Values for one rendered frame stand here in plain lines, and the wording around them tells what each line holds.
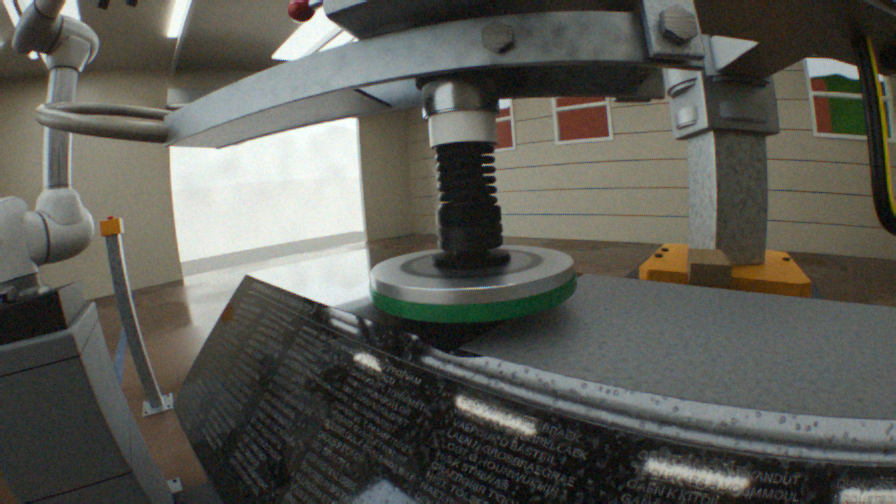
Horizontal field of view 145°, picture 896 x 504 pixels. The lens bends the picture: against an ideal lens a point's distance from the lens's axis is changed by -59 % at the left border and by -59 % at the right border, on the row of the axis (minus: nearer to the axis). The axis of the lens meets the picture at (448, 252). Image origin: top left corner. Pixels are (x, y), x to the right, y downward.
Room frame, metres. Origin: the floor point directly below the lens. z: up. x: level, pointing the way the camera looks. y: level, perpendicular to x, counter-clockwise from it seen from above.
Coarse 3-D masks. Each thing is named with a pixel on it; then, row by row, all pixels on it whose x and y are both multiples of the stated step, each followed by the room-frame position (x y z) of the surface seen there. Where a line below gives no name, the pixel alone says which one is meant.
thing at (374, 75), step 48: (336, 48) 0.33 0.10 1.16; (384, 48) 0.31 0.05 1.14; (432, 48) 0.30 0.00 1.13; (480, 48) 0.29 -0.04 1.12; (528, 48) 0.28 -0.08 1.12; (576, 48) 0.26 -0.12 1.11; (624, 48) 0.25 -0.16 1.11; (240, 96) 0.37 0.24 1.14; (288, 96) 0.34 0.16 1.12; (336, 96) 0.35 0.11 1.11; (384, 96) 0.43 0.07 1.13; (528, 96) 0.38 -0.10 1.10; (576, 96) 0.37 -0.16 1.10; (624, 96) 0.36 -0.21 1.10; (192, 144) 0.46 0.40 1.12
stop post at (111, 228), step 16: (112, 224) 1.20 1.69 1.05; (112, 240) 1.21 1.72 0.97; (112, 256) 1.20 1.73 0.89; (112, 272) 1.18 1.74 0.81; (128, 288) 1.26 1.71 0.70; (128, 304) 1.22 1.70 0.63; (128, 320) 1.21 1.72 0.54; (128, 336) 1.19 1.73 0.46; (144, 352) 1.24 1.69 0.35; (144, 368) 1.21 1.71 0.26; (144, 384) 1.19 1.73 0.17; (160, 400) 1.23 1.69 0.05; (144, 416) 1.10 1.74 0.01
